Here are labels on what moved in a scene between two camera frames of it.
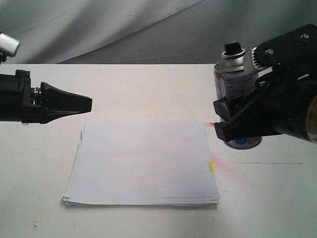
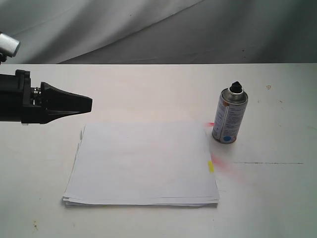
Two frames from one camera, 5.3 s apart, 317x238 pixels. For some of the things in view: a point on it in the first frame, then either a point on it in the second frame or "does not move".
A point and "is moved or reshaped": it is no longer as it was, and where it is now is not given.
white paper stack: x=142 y=163 does not move
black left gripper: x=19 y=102 does not move
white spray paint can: x=235 y=80 is moved or reshaped
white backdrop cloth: x=145 y=31 does not move
